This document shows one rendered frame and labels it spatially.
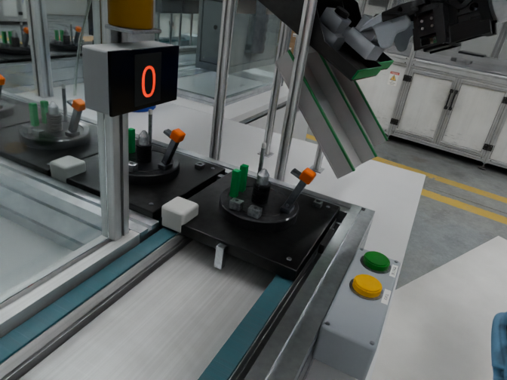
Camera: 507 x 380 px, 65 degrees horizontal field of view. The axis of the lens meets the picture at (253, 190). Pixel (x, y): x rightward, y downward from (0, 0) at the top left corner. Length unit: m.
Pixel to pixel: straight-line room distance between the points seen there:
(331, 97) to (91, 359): 0.72
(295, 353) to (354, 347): 0.08
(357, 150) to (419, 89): 3.69
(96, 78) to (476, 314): 0.71
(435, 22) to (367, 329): 0.49
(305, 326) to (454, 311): 0.37
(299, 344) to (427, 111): 4.25
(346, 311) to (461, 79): 4.09
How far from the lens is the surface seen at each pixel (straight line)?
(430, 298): 0.83
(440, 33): 0.75
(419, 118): 4.68
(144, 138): 0.79
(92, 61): 0.49
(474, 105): 4.58
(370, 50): 0.82
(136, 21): 0.50
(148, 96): 0.52
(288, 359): 0.48
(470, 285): 0.91
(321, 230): 0.69
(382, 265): 0.65
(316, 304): 0.56
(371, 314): 0.57
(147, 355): 0.53
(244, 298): 0.61
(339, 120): 0.97
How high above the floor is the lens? 1.32
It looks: 26 degrees down
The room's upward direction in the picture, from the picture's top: 8 degrees clockwise
